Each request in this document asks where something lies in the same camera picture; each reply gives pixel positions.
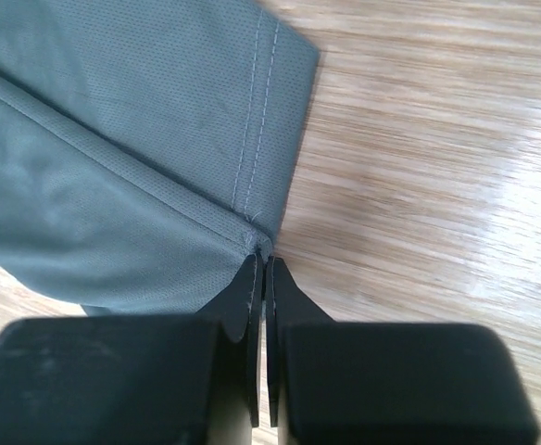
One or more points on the dark grey t shirt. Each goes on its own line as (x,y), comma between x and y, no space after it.
(146,147)

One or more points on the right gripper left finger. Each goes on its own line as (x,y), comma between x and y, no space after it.
(137,379)

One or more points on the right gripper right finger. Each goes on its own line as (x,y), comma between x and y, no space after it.
(333,382)

